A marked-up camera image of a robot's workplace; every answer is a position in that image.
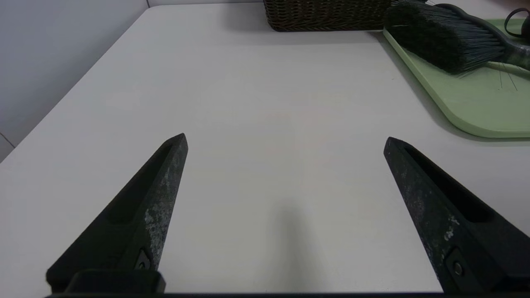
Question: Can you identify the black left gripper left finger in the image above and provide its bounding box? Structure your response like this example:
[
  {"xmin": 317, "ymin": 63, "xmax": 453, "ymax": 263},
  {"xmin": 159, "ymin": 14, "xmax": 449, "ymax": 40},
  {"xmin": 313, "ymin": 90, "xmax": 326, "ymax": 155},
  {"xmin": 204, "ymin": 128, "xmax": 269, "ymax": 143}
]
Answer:
[{"xmin": 46, "ymin": 133, "xmax": 189, "ymax": 294}]

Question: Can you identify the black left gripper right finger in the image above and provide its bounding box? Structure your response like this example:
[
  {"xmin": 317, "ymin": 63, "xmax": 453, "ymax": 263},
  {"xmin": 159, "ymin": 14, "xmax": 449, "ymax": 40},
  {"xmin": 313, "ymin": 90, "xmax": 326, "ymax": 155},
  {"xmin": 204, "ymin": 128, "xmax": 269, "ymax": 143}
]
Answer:
[{"xmin": 383, "ymin": 137, "xmax": 530, "ymax": 294}]

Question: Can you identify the black bristle brush green handle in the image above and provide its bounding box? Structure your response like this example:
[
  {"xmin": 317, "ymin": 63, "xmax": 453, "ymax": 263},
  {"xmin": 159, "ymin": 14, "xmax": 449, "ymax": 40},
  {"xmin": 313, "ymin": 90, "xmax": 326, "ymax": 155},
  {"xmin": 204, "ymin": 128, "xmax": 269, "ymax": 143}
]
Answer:
[{"xmin": 385, "ymin": 0, "xmax": 530, "ymax": 76}]

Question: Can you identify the dark brown wicker basket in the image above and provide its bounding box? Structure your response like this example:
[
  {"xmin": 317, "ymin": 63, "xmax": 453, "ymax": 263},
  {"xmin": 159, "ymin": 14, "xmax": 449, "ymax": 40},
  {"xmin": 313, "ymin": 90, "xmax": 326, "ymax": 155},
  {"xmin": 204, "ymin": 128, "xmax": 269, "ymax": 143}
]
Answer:
[{"xmin": 263, "ymin": 0, "xmax": 392, "ymax": 32}]

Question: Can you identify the light green plastic tray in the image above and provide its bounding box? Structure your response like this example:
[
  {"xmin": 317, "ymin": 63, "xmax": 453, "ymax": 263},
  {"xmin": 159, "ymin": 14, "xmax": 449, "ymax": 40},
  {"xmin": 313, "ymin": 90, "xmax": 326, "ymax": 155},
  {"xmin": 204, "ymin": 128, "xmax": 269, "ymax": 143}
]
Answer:
[{"xmin": 383, "ymin": 19, "xmax": 530, "ymax": 138}]

